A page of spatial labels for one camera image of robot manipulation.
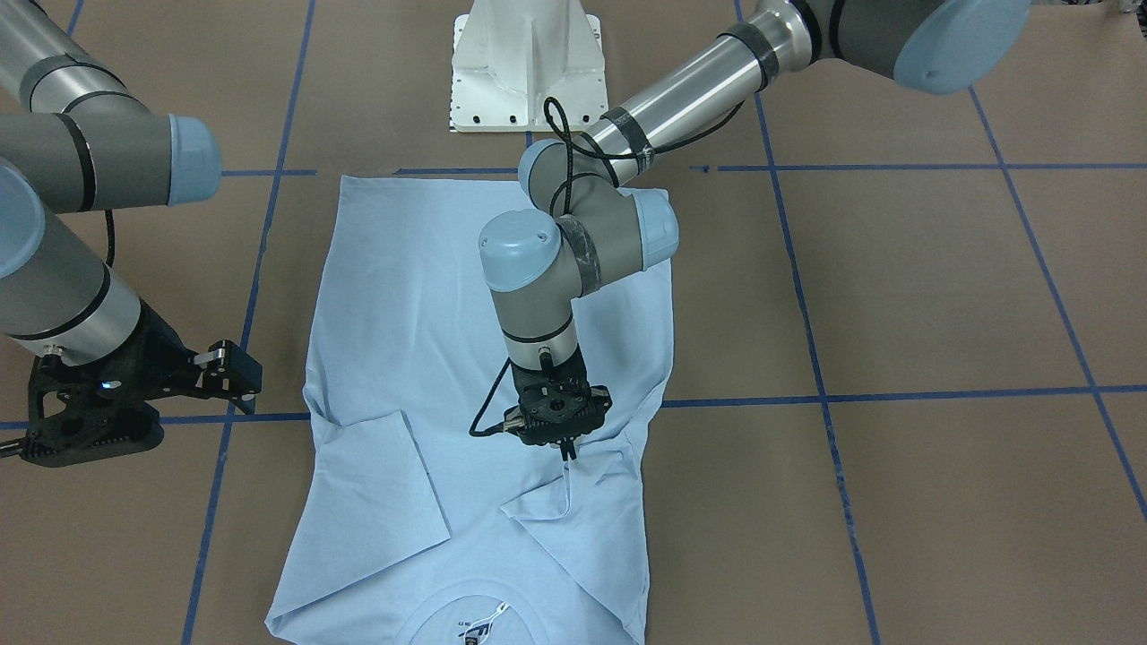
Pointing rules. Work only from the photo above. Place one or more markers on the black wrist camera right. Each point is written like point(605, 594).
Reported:
point(80, 414)

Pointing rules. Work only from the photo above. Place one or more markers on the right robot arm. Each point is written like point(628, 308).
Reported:
point(82, 143)

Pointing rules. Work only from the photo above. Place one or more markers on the light blue t-shirt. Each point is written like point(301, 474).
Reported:
point(415, 532)

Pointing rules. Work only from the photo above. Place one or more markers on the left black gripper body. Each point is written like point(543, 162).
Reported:
point(575, 366)

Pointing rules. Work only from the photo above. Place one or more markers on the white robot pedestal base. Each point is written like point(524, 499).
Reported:
point(509, 56)

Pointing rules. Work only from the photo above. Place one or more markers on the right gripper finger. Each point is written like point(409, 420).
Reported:
point(227, 371)
point(243, 401)

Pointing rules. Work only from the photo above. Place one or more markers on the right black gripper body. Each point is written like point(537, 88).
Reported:
point(163, 351)

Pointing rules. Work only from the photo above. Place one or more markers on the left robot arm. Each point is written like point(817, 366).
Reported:
point(582, 231)

